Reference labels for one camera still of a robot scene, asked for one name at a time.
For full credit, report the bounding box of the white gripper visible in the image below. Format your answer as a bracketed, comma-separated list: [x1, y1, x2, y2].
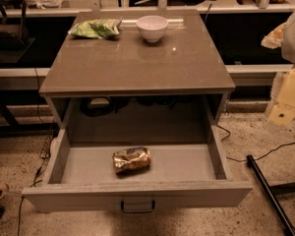
[261, 23, 295, 126]

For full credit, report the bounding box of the crushed orange can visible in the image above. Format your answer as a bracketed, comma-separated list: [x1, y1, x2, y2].
[112, 147, 151, 174]

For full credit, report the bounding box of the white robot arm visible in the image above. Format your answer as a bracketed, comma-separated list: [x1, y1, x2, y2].
[262, 11, 295, 126]

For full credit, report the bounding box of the grey drawer cabinet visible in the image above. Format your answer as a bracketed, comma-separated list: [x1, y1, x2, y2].
[40, 10, 234, 143]

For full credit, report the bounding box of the open grey top drawer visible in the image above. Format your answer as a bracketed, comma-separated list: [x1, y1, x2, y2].
[22, 96, 254, 213]

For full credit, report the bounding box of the black metal bar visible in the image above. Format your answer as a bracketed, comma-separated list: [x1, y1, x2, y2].
[247, 155, 295, 236]

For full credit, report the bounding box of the white bowl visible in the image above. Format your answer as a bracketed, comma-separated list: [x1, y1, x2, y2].
[136, 16, 168, 42]

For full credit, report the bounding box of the green chip bag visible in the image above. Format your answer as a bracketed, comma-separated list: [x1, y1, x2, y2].
[68, 19, 122, 39]

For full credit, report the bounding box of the dark chair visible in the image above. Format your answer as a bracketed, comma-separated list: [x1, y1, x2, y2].
[0, 0, 34, 64]

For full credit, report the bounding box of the black floor cable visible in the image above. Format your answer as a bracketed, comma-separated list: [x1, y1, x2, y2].
[217, 124, 295, 164]

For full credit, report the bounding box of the black drawer handle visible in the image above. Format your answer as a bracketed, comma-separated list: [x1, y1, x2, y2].
[120, 201, 155, 214]

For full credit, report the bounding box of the black cable left floor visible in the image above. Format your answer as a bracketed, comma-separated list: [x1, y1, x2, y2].
[17, 165, 44, 236]

